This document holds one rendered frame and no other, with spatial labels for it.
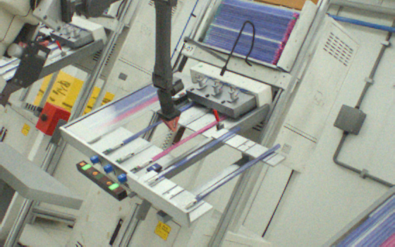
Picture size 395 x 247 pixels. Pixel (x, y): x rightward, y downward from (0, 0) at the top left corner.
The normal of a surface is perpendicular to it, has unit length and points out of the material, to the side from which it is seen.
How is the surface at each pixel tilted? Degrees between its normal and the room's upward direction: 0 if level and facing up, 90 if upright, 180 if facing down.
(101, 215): 90
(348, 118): 90
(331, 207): 89
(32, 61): 90
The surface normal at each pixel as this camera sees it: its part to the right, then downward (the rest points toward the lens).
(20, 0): 0.77, 0.35
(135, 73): 0.63, 0.28
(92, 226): -0.66, -0.30
